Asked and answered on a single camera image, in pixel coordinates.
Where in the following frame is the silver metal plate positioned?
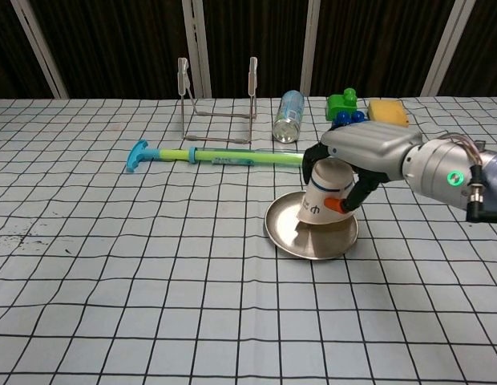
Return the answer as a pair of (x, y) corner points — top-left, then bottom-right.
(264, 190), (360, 261)

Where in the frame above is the yellow sponge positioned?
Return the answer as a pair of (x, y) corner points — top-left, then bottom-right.
(367, 99), (410, 129)

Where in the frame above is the metal wire stand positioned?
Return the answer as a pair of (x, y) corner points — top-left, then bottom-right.
(177, 56), (260, 145)

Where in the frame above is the green toy building block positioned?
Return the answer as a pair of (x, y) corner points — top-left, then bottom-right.
(326, 88), (360, 122)

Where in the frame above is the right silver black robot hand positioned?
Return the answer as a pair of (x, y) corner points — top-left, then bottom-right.
(302, 121), (424, 216)

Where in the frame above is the blue toy building block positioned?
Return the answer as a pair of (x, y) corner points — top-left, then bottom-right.
(331, 110), (370, 130)

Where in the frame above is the green blue water pump toy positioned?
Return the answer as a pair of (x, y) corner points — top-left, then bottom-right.
(125, 140), (309, 173)

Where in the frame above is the white paper cup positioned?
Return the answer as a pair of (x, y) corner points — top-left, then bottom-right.
(296, 158), (356, 225)

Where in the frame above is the white aluminium frame post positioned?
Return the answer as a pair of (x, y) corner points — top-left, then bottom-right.
(299, 0), (321, 97)
(419, 0), (468, 97)
(10, 0), (69, 99)
(180, 0), (212, 98)

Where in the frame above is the blue beverage can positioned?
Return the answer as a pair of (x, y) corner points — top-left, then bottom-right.
(272, 90), (305, 144)

